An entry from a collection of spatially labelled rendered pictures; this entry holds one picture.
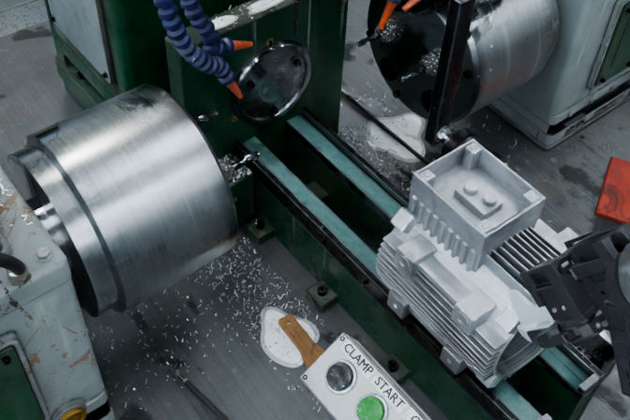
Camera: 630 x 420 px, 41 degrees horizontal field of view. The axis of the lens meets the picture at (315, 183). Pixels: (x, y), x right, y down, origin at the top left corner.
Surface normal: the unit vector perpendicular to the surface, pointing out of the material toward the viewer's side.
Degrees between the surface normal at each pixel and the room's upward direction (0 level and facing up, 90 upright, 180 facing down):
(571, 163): 0
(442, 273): 0
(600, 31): 89
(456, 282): 0
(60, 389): 89
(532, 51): 77
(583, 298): 30
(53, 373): 89
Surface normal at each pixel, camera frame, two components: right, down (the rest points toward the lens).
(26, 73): 0.04, -0.67
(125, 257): 0.59, 0.32
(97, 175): 0.25, -0.42
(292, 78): 0.62, 0.59
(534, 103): -0.79, 0.44
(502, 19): 0.47, -0.03
